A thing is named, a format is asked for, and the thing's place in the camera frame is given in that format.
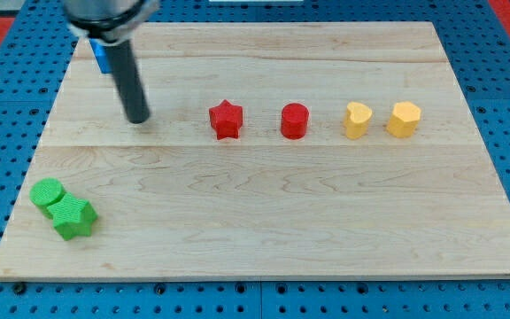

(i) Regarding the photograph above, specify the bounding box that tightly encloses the red cylinder block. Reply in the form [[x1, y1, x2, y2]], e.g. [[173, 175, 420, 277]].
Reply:
[[281, 103, 309, 140]]

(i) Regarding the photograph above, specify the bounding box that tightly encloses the green star block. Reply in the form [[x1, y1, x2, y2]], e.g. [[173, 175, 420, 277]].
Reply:
[[48, 192, 98, 241]]

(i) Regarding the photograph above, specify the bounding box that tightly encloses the green cylinder block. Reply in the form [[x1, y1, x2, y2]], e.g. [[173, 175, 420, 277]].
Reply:
[[29, 177, 66, 219]]

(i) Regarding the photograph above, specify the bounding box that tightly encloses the red star block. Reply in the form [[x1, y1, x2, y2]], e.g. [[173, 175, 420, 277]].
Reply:
[[209, 100, 243, 140]]

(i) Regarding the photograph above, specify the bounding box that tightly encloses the yellow heart block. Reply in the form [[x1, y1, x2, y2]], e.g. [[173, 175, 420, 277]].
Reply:
[[344, 102, 373, 140]]

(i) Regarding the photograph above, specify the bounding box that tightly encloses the yellow hexagon block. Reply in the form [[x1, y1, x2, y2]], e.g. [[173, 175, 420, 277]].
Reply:
[[386, 101, 421, 138]]

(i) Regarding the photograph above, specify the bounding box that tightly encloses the blue block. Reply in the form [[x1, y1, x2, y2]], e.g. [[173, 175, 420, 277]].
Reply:
[[89, 39, 111, 74]]

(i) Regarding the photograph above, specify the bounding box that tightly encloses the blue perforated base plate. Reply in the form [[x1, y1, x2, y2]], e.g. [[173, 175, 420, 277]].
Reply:
[[0, 0, 510, 318]]

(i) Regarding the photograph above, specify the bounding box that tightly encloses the wooden board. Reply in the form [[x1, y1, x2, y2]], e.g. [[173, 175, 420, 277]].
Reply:
[[0, 22, 510, 283]]

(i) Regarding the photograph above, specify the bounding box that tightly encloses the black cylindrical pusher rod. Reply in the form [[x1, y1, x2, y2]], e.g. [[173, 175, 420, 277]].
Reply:
[[104, 40, 151, 124]]

